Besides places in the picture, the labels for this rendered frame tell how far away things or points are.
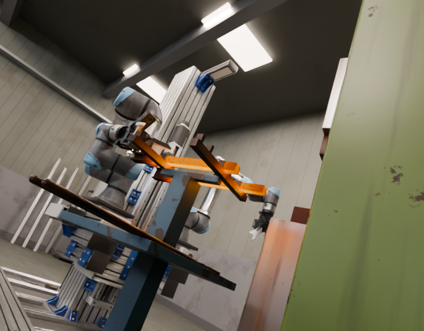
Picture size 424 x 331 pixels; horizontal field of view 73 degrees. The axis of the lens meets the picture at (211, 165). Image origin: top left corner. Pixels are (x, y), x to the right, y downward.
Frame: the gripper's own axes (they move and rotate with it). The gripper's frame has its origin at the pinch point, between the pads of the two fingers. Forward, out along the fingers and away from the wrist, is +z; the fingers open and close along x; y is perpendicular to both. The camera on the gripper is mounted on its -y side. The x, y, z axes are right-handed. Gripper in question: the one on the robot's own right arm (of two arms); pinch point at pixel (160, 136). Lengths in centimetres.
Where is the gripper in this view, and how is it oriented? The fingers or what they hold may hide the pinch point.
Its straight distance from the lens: 102.0
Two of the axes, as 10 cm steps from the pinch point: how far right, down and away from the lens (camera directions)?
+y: -4.3, 8.6, -2.9
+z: 7.7, 1.7, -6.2
